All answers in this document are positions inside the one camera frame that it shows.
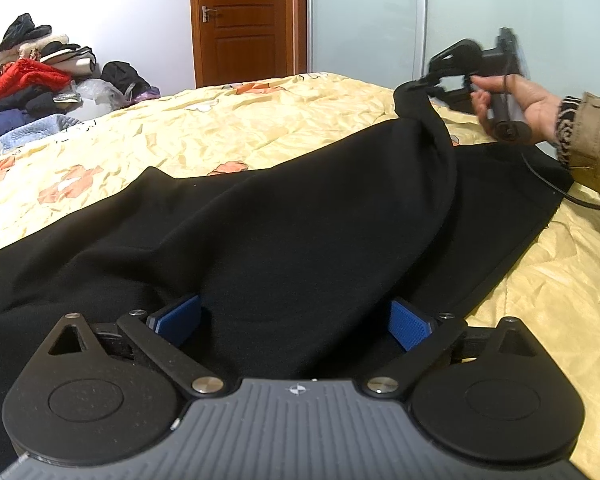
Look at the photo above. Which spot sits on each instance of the brown wooden door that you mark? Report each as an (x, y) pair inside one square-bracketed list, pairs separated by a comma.
[(247, 20)]

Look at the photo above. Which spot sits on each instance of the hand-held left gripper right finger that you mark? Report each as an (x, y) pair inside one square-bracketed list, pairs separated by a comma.
[(407, 327)]

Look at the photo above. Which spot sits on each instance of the pile of folded clothes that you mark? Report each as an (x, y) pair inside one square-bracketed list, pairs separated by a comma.
[(30, 102)]

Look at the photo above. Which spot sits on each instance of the person's right hand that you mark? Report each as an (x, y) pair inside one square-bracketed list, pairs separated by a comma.
[(540, 110)]

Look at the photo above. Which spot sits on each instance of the black pants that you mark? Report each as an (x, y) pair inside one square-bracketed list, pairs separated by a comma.
[(280, 235)]

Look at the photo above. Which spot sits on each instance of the clear plastic bag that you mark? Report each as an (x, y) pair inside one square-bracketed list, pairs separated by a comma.
[(97, 91)]

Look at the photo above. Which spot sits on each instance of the black bag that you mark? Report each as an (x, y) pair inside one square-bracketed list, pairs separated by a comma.
[(122, 77)]

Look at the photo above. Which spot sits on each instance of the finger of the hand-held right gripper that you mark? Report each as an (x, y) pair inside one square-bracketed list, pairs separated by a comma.
[(452, 52), (455, 97)]

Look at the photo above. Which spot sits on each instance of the frosted glass sliding door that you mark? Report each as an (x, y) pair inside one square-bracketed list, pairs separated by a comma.
[(365, 15)]

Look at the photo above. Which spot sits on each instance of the yellow floral bedsheet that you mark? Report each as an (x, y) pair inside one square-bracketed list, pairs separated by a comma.
[(155, 130)]

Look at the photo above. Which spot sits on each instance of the purple cloth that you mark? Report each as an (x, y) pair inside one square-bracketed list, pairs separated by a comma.
[(150, 95)]

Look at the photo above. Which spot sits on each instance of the light blue blanket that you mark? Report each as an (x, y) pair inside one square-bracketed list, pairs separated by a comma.
[(35, 130)]

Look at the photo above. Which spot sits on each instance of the red knitted sweater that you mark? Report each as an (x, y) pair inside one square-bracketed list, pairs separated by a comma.
[(25, 77)]

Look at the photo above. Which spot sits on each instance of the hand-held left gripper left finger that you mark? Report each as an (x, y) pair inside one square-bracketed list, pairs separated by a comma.
[(177, 317)]

